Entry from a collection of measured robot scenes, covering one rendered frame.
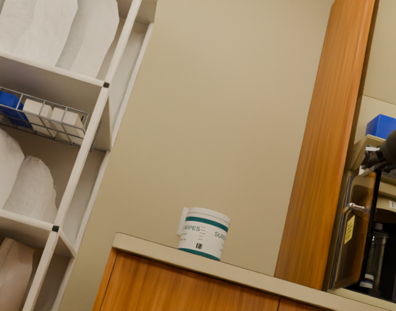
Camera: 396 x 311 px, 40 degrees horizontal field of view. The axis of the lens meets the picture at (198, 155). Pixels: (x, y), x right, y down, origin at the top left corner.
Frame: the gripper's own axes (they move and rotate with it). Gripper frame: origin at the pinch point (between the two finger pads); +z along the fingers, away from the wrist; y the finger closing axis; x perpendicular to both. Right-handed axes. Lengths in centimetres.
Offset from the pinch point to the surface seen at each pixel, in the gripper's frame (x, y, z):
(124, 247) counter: 40, 60, 1
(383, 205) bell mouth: -2.1, -21.1, 32.9
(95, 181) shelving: 10, 81, 73
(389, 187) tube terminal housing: -8.3, -21.3, 30.7
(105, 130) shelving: -3, 80, 45
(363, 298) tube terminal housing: 31.3, -18.1, 30.6
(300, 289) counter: 38.3, 12.0, 0.6
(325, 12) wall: -101, 3, 74
